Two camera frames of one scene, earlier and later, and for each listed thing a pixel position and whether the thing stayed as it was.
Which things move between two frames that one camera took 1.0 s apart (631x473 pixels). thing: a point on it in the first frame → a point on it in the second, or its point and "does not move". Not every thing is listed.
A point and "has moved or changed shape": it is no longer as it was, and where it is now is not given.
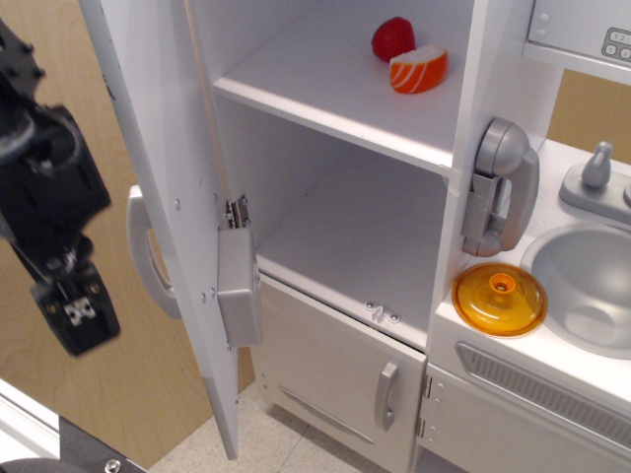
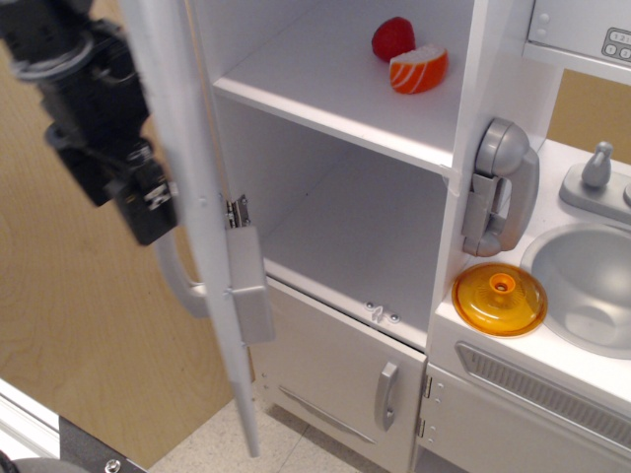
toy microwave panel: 593,36 does not move
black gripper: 50,192 → 105,106
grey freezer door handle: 385,399 does not move
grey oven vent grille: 601,415 does not move
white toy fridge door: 159,58 has moved or changed shape
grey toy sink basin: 585,269 does not move
